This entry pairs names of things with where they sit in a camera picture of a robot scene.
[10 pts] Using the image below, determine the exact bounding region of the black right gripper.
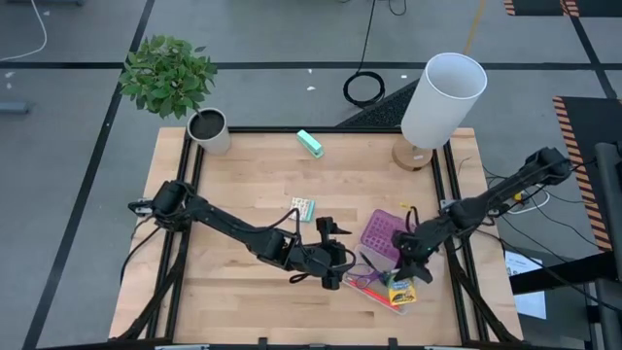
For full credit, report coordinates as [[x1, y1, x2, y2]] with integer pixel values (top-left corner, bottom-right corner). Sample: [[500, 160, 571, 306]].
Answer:
[[392, 226, 434, 286]]

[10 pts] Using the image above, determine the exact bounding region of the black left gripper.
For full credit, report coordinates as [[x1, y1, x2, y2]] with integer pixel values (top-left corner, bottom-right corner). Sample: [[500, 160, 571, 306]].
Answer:
[[287, 217, 354, 292]]

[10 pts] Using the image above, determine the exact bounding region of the yellow crayon box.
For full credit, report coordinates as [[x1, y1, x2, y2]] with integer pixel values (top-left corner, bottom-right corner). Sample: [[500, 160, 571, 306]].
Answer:
[[386, 276, 419, 307]]

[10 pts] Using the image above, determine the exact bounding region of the purple plastic box lid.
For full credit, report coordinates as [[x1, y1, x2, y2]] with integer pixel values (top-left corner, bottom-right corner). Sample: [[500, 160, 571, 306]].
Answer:
[[360, 208, 414, 263]]

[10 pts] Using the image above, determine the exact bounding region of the clear plastic storage box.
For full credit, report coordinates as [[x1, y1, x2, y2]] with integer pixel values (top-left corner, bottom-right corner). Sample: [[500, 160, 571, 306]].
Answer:
[[341, 242, 425, 317]]

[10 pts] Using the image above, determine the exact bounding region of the pink pencil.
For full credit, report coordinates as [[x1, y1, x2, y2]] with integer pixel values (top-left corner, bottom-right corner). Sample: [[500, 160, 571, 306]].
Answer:
[[359, 284, 402, 311]]

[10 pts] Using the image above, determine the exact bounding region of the black pen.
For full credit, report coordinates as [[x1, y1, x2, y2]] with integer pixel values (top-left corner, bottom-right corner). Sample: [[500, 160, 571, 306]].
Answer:
[[359, 251, 379, 273]]

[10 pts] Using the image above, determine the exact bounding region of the small patterned card pack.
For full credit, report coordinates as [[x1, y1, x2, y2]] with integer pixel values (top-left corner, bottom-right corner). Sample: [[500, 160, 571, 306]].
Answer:
[[290, 196, 317, 224]]

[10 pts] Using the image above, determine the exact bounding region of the mint green stapler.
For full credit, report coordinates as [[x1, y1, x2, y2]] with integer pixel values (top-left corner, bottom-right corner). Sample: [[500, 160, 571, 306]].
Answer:
[[295, 128, 326, 160]]

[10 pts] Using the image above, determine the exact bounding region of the white paper sheet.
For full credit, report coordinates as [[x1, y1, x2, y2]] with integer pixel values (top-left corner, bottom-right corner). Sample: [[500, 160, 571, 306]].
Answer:
[[503, 250, 548, 321]]

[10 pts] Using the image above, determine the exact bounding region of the black ribbed floor mat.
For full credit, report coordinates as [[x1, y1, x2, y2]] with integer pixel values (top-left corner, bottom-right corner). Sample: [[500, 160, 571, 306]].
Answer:
[[336, 79, 422, 129]]

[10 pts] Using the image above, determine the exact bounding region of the black beam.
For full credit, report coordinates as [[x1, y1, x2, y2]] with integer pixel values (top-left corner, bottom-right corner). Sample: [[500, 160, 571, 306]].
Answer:
[[508, 250, 622, 297]]

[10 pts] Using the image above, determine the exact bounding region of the white shade wooden base lamp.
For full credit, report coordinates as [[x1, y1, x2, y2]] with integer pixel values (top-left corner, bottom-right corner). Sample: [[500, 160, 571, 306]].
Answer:
[[391, 52, 489, 173]]

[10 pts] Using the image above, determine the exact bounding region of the green plant in white pot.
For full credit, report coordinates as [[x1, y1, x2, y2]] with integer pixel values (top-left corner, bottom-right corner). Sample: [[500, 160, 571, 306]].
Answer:
[[119, 33, 232, 157]]

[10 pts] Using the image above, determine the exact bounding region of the black hazard-striped floor mat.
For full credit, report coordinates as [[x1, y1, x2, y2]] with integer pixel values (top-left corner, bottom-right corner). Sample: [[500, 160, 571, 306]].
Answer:
[[552, 95, 622, 253], [502, 0, 568, 18], [563, 0, 622, 18]]

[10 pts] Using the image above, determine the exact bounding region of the grey floor bar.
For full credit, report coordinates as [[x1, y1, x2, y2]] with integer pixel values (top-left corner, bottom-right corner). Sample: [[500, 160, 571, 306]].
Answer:
[[0, 100, 29, 116]]

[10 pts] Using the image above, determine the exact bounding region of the black aluminium table frame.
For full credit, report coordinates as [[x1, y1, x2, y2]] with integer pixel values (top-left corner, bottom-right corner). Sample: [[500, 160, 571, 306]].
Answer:
[[109, 125, 524, 350]]

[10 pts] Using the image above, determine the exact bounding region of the coiled black cable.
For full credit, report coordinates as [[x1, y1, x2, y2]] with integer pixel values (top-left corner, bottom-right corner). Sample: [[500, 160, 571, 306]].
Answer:
[[342, 0, 387, 109]]

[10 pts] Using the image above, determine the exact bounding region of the grey post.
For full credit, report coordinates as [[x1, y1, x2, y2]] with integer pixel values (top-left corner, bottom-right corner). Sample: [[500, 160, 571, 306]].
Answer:
[[593, 141, 622, 350]]

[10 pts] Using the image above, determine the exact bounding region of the yellow strap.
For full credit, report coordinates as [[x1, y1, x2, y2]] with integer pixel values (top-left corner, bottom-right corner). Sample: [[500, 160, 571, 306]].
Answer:
[[463, 0, 488, 55]]

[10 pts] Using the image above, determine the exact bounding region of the white floor cable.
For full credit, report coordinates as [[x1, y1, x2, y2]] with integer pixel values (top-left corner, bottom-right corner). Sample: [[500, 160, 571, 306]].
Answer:
[[0, 0, 49, 62]]

